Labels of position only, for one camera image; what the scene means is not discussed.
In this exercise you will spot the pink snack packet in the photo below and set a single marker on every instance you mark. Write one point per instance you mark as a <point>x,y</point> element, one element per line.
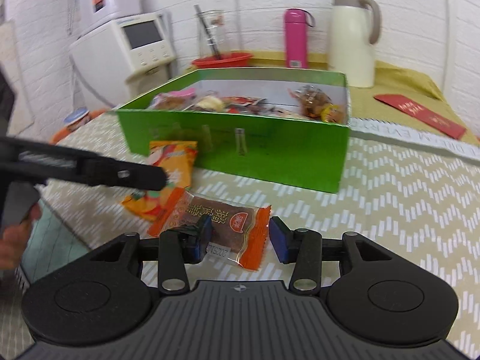
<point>173,101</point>

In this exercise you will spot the cream thermal jug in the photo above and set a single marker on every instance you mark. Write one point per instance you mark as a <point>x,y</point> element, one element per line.
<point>355,27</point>

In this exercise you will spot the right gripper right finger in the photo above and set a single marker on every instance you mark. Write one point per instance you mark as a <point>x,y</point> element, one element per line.
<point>368,290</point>

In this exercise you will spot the clear glass carafe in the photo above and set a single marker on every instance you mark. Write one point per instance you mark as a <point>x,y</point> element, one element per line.
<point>216,24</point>

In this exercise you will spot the green snack box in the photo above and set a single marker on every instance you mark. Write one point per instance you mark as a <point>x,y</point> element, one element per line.
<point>300,153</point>

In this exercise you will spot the person hand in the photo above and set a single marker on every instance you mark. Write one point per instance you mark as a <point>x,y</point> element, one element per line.
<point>14,240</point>

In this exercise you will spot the pink thermos bottle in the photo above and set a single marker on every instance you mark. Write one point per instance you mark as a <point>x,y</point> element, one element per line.
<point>296,23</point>

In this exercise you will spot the brown cake snack packet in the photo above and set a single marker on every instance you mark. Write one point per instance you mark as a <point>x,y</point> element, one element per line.
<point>241,229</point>

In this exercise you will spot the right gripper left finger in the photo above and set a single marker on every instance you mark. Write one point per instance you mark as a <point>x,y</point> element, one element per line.
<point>100,297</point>

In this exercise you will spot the orange plastic basket bowl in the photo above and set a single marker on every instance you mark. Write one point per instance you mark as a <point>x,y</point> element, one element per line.
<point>237,59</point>

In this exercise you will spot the white water dispenser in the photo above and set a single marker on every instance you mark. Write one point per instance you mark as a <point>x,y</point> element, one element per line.
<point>122,59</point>

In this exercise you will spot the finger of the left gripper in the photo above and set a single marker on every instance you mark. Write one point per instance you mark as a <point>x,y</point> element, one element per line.
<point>35,162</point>

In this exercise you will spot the cupcake in wrapper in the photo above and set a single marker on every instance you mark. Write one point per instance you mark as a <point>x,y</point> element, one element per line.
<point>210,103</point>

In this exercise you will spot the clear bag of nuts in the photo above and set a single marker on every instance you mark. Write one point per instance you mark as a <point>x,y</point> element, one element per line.
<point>315,104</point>

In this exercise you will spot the orange fruit snack packet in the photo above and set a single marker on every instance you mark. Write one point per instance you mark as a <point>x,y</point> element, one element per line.
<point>177,159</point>

